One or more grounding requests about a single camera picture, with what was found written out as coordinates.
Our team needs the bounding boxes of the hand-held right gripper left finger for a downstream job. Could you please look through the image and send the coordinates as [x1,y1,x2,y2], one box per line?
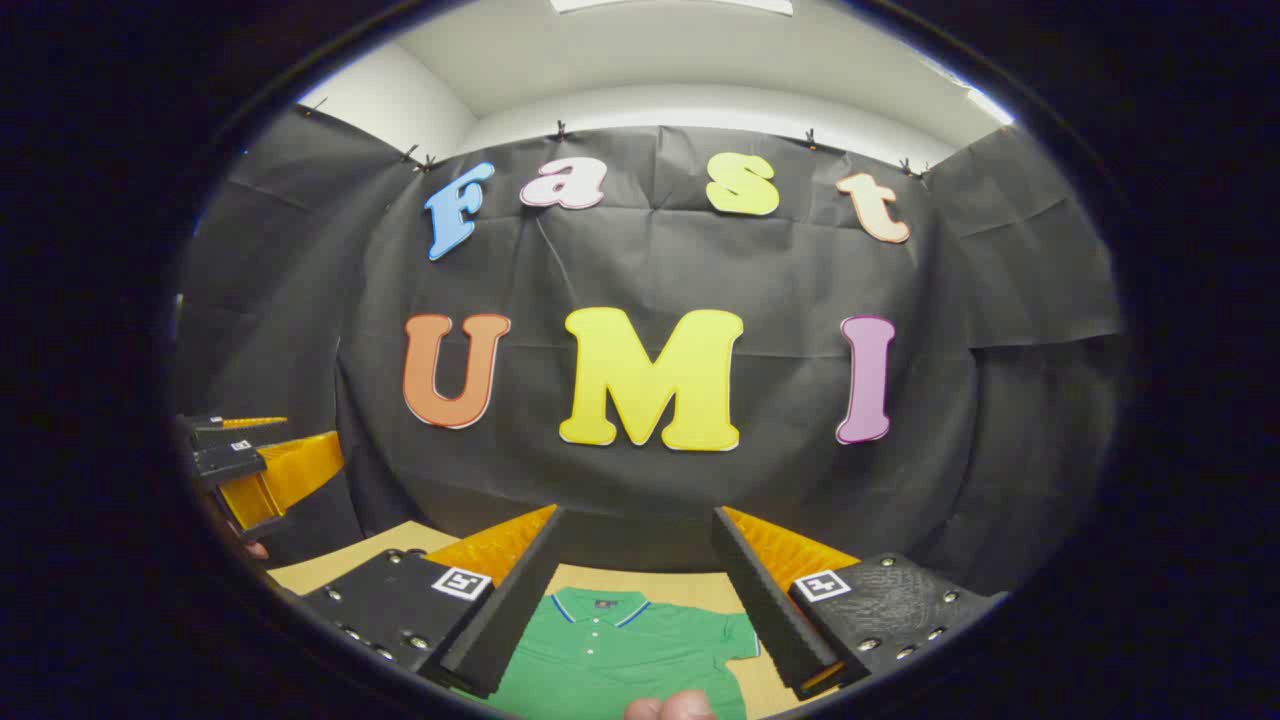
[300,505,567,701]

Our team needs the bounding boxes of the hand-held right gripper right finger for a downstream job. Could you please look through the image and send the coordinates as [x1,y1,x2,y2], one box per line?
[711,505,1007,702]

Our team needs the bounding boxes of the green T-shirt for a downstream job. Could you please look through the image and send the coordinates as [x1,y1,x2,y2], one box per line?
[455,587,761,720]

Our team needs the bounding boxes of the black backdrop cloth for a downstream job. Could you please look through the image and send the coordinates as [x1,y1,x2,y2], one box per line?
[175,105,1127,601]

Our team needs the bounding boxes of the ceiling light panel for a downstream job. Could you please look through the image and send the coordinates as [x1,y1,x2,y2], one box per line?
[550,0,795,17]

